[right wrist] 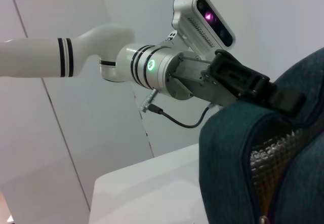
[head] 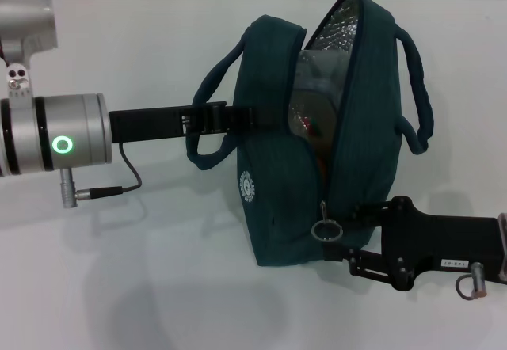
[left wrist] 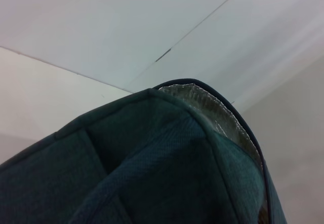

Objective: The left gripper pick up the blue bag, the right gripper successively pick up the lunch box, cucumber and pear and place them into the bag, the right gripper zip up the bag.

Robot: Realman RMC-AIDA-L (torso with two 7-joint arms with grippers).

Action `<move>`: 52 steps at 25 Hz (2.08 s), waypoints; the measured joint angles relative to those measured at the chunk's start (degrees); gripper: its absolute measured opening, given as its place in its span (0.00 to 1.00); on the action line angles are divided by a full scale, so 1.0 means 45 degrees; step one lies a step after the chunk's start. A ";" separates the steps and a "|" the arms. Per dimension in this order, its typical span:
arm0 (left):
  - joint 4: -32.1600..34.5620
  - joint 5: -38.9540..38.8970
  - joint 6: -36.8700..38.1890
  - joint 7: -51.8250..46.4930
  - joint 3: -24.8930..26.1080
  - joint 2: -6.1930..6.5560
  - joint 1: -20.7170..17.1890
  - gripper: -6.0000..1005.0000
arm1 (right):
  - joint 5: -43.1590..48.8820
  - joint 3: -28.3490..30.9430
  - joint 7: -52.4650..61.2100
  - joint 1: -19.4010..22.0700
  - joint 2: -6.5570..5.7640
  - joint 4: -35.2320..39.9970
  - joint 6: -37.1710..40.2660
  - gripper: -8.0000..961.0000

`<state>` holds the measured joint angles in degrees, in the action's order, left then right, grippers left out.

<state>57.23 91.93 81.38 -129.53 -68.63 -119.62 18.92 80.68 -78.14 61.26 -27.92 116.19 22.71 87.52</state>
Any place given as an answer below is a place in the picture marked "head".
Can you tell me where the clear blue-rimmed food container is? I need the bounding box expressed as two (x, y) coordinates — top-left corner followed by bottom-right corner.
(288, 48), (353, 149)

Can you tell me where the right gripper cable with plug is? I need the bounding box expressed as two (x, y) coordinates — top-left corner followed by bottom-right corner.
(455, 261), (491, 300)

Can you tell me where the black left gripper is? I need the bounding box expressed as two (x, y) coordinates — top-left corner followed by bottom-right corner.
(109, 102), (287, 145)

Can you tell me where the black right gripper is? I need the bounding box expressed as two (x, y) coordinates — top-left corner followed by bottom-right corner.
(322, 195), (506, 292)

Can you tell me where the dark teal insulated lunch bag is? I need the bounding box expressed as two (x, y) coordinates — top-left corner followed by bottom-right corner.
(185, 0), (433, 268)

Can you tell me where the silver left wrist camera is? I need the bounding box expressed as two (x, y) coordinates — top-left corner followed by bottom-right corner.
(0, 0), (59, 109)

